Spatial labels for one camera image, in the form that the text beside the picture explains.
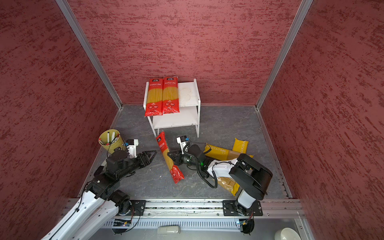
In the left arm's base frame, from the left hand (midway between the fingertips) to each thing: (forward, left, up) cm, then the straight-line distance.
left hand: (154, 156), depth 75 cm
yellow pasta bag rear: (+9, -38, -14) cm, 42 cm away
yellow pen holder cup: (+14, +31, -8) cm, 35 cm away
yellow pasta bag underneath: (+15, -51, -16) cm, 55 cm away
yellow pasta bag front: (-9, -40, -14) cm, 43 cm away
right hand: (+1, -5, -4) cm, 7 cm away
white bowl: (-30, -62, -11) cm, 70 cm away
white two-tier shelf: (+22, -18, +17) cm, 33 cm away
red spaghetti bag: (-6, -11, -6) cm, 14 cm away
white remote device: (-30, -10, -13) cm, 34 cm away
